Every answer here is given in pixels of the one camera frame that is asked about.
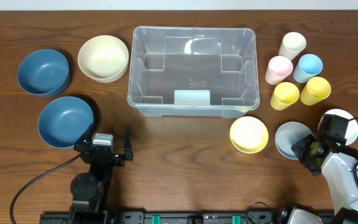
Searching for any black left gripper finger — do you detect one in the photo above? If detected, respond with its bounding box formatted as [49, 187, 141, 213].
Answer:
[124, 129, 134, 161]
[78, 123, 94, 145]

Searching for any grey small bowl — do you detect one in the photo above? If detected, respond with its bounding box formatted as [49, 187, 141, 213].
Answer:
[275, 121, 312, 159]

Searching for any white small bowl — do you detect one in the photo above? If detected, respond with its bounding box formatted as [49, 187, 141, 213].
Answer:
[325, 109, 358, 146]

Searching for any yellow cup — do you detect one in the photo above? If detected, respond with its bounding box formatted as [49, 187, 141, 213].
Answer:
[300, 77, 331, 106]
[270, 82, 300, 111]

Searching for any yellow small bowl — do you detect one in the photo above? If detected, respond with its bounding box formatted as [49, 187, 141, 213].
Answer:
[229, 116, 269, 154]

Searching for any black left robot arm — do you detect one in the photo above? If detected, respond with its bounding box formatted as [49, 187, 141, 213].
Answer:
[68, 124, 134, 224]

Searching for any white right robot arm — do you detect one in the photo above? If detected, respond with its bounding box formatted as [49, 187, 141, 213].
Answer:
[276, 133, 358, 223]

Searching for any white label in container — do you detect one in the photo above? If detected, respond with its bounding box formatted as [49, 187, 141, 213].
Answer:
[174, 90, 211, 106]

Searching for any clear plastic storage container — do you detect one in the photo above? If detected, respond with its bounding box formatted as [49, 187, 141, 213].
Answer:
[127, 26, 260, 118]

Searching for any dark blue bowl lower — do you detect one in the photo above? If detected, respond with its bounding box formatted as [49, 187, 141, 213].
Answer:
[38, 96, 94, 149]

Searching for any dark blue bowl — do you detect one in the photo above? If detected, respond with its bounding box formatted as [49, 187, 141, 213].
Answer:
[17, 49, 71, 98]
[38, 96, 94, 149]

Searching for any dark blue bowl upper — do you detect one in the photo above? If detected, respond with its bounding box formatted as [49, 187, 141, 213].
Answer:
[17, 49, 71, 98]

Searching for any cream bowl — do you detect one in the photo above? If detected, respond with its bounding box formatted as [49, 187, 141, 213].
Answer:
[78, 35, 129, 83]

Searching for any light blue cup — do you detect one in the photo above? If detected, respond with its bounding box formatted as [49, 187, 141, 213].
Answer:
[293, 54, 323, 83]

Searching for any pink cup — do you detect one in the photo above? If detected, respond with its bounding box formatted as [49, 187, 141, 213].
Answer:
[265, 55, 293, 85]

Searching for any cream cup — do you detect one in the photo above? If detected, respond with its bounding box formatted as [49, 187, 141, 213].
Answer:
[278, 32, 307, 60]

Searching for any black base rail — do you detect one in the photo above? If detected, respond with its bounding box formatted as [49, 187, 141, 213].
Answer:
[39, 210, 276, 224]

